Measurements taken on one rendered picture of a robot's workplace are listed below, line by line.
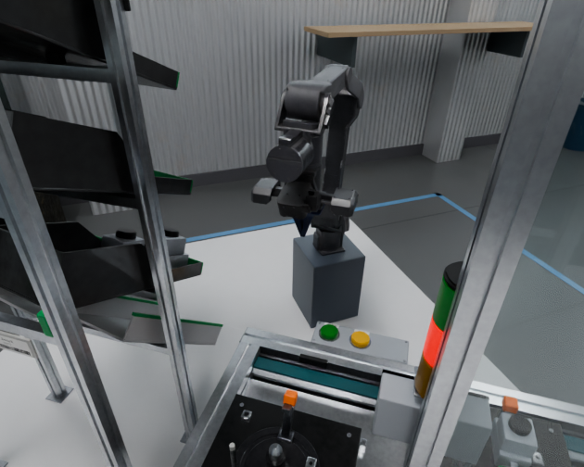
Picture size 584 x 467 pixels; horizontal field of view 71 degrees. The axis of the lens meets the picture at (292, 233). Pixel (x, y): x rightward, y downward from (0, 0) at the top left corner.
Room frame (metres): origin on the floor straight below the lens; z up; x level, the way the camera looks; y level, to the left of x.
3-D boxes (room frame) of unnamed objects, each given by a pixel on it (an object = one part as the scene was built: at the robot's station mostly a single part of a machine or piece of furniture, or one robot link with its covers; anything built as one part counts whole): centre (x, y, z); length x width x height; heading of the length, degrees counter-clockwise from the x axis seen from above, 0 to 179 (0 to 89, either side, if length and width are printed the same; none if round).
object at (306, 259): (0.86, -0.09, 0.96); 0.14 x 0.14 x 0.20; 22
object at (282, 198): (0.61, -0.01, 1.33); 0.07 x 0.07 x 0.06; 71
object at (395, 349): (0.64, -0.15, 0.93); 0.21 x 0.07 x 0.06; 74
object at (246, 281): (0.84, -0.05, 0.84); 0.90 x 0.70 x 0.03; 22
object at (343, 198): (0.66, -0.02, 1.33); 0.19 x 0.06 x 0.08; 74
